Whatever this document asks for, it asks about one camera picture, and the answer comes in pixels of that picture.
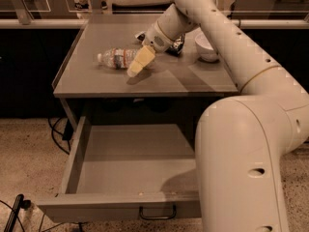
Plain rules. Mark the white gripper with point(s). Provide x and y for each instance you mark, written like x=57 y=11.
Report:
x=154 y=40

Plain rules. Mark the clear plastic water bottle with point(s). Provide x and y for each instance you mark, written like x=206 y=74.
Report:
x=117 y=58

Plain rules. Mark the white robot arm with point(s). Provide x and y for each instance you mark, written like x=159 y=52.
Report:
x=239 y=140

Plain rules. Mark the open grey top drawer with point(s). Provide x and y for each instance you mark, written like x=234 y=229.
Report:
x=113 y=170

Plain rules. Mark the blue crumpled chip bag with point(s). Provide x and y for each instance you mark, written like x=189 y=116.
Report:
x=175 y=49

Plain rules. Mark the grey metal cabinet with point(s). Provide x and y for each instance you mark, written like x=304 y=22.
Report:
x=167 y=76

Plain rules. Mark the black chair back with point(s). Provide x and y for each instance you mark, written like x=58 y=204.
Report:
x=153 y=8

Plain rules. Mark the white ceramic bowl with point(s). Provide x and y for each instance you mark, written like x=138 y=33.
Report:
x=204 y=49

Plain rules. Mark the black power strip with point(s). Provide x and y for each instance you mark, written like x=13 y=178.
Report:
x=20 y=203

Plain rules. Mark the white horizontal rail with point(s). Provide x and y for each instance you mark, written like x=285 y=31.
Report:
x=78 y=23

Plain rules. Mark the black drawer handle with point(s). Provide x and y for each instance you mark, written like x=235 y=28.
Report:
x=164 y=213

